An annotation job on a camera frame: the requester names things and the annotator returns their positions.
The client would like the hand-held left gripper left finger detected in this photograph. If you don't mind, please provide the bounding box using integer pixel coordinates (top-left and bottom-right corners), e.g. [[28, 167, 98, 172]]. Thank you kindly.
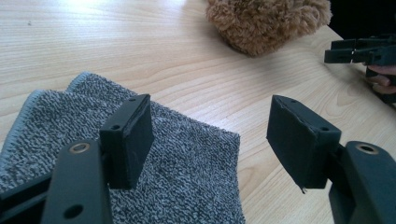
[[99, 93, 155, 190]]

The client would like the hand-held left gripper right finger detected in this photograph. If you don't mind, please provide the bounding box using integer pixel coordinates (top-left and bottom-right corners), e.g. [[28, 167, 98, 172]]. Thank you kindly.
[[266, 94, 343, 194]]

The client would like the grey terry towel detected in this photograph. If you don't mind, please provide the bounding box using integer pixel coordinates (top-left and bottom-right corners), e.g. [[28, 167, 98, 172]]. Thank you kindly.
[[0, 71, 247, 224]]

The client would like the brown plush teddy bear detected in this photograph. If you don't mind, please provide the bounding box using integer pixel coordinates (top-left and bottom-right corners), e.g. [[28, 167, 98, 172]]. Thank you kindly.
[[205, 0, 333, 58]]

